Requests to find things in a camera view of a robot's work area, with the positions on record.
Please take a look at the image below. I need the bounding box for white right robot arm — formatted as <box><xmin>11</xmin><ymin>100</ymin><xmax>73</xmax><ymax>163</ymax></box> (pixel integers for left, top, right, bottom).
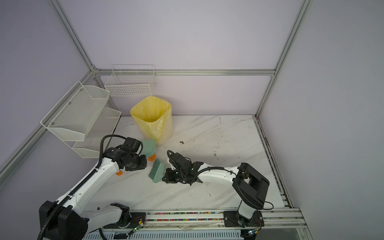
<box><xmin>162</xmin><ymin>150</ymin><xmax>270</xmax><ymax>228</ymax></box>

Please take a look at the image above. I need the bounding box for green plastic dustpan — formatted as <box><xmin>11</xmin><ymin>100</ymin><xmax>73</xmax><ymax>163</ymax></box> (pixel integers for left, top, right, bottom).
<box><xmin>140</xmin><ymin>139</ymin><xmax>156</xmax><ymax>158</ymax></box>

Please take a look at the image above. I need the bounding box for green hand brush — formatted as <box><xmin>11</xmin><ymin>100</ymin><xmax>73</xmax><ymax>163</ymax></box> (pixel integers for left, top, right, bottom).
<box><xmin>148</xmin><ymin>159</ymin><xmax>165</xmax><ymax>183</ymax></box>

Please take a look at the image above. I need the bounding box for yellow lined trash bin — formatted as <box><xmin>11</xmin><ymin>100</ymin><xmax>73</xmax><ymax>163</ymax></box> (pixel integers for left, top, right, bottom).
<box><xmin>130</xmin><ymin>96</ymin><xmax>174</xmax><ymax>146</ymax></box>

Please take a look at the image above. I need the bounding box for white wire wall basket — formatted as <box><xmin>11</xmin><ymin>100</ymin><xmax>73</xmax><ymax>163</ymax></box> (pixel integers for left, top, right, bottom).
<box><xmin>105</xmin><ymin>65</ymin><xmax>157</xmax><ymax>97</ymax></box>

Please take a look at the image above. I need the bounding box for white mesh wall shelf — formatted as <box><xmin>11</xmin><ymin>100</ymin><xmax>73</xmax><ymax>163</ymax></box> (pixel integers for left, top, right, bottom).
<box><xmin>41</xmin><ymin>81</ymin><xmax>121</xmax><ymax>159</ymax></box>

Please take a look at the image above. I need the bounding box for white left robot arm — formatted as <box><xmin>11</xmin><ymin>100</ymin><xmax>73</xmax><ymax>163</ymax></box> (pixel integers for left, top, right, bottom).
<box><xmin>37</xmin><ymin>135</ymin><xmax>147</xmax><ymax>240</ymax></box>

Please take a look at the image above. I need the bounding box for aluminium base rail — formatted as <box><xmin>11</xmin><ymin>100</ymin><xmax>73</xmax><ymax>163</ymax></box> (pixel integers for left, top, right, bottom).
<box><xmin>53</xmin><ymin>209</ymin><xmax>307</xmax><ymax>240</ymax></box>

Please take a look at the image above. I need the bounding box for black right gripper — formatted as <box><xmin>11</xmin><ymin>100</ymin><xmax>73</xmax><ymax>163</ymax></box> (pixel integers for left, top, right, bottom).
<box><xmin>160</xmin><ymin>168</ymin><xmax>186</xmax><ymax>184</ymax></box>

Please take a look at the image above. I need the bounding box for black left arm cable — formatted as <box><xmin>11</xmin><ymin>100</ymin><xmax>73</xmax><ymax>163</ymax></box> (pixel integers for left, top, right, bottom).
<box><xmin>36</xmin><ymin>134</ymin><xmax>128</xmax><ymax>240</ymax></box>

